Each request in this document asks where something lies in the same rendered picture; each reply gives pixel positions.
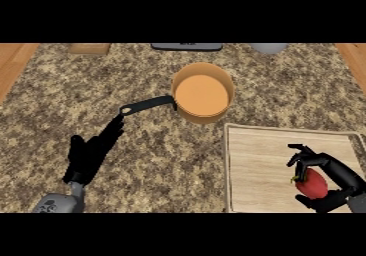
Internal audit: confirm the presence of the pale grey round container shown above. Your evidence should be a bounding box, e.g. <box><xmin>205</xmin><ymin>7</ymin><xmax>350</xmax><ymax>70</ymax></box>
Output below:
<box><xmin>247</xmin><ymin>42</ymin><xmax>289</xmax><ymax>56</ymax></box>

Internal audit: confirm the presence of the red bell pepper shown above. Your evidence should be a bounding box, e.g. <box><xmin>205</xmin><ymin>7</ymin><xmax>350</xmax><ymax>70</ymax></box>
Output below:
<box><xmin>289</xmin><ymin>167</ymin><xmax>331</xmax><ymax>201</ymax></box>

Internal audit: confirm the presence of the orange pot with black handle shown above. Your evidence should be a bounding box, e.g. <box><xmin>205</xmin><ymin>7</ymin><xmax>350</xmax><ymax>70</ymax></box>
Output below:
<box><xmin>117</xmin><ymin>62</ymin><xmax>236</xmax><ymax>126</ymax></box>

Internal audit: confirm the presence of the dark grey flat appliance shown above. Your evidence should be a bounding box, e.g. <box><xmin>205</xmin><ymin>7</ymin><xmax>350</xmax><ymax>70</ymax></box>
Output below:
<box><xmin>151</xmin><ymin>42</ymin><xmax>224</xmax><ymax>52</ymax></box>

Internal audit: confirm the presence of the small brown wooden block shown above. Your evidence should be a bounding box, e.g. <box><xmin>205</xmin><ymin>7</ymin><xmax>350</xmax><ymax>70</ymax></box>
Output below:
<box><xmin>66</xmin><ymin>42</ymin><xmax>112</xmax><ymax>55</ymax></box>

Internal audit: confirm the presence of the pale wooden tray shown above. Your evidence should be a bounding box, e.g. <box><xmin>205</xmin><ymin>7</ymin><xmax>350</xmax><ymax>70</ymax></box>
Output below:
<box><xmin>223</xmin><ymin>122</ymin><xmax>366</xmax><ymax>214</ymax></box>

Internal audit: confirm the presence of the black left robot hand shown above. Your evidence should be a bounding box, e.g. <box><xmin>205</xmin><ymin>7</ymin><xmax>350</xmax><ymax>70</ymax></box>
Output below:
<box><xmin>62</xmin><ymin>114</ymin><xmax>127</xmax><ymax>186</ymax></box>

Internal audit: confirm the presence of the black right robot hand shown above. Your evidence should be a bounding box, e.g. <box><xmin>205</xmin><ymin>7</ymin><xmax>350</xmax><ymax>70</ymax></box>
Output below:
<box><xmin>285</xmin><ymin>143</ymin><xmax>366</xmax><ymax>214</ymax></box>

